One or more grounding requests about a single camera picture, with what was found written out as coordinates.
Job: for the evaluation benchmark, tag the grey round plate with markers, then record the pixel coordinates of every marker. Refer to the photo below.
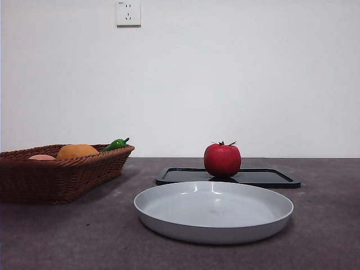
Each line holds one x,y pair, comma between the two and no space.
213,213

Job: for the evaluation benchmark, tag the black rectangular tray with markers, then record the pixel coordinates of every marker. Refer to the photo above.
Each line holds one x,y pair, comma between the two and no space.
267,177

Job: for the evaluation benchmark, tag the salmon pink round vegetable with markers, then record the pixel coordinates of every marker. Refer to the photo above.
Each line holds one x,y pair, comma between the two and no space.
42,157

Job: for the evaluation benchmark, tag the red tomato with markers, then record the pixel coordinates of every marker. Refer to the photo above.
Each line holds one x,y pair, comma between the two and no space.
222,160

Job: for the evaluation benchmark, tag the green pepper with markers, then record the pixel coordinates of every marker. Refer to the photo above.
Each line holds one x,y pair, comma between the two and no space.
114,145

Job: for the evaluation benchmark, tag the orange round fruit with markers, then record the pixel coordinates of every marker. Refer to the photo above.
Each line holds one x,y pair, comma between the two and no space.
77,151

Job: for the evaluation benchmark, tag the white wall socket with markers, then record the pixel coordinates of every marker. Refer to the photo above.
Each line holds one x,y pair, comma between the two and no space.
128,14

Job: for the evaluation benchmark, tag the brown wicker basket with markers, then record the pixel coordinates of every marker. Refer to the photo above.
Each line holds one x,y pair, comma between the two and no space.
56,180

